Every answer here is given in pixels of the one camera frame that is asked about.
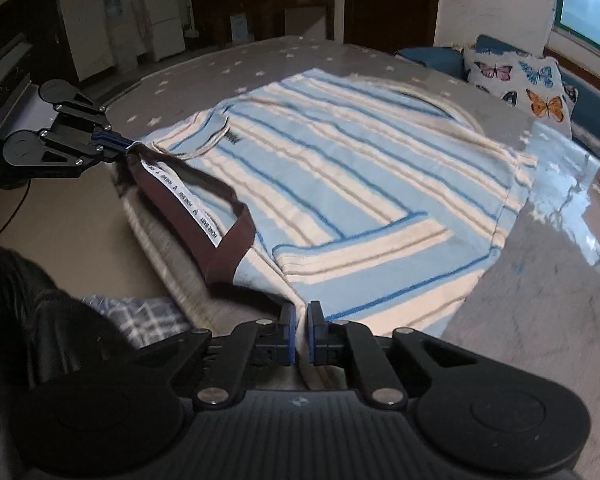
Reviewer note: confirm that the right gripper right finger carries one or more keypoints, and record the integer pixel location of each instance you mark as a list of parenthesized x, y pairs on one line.
[(353, 348)]

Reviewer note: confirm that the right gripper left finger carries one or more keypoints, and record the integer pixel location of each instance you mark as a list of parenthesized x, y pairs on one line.
[(238, 357)]

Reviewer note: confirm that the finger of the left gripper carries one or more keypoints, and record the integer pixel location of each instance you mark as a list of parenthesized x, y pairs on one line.
[(91, 120), (80, 147)]

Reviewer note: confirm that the blue striped knit sweater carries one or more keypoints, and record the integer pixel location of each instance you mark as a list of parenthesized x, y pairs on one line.
[(384, 202)]

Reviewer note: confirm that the water dispenser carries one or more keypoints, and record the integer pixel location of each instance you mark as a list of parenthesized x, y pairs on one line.
[(121, 36)]

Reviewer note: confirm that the plaid fabric garment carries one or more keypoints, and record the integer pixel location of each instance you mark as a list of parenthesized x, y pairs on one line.
[(142, 321)]

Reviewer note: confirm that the white refrigerator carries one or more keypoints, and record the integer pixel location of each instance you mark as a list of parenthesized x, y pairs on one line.
[(164, 25)]

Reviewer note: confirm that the dark wooden side table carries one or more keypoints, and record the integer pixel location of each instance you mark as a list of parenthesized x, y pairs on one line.
[(315, 19)]

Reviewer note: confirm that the grey star-patterned table mat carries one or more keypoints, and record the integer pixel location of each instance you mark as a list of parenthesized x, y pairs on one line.
[(538, 307)]

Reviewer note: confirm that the dark wooden door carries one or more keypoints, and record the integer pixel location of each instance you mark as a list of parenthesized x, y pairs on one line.
[(390, 25)]

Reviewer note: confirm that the butterfly print cushion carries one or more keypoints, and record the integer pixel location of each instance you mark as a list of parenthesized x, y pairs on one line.
[(533, 85)]

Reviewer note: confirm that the blue sofa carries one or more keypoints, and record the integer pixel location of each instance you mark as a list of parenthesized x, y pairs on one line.
[(585, 119)]

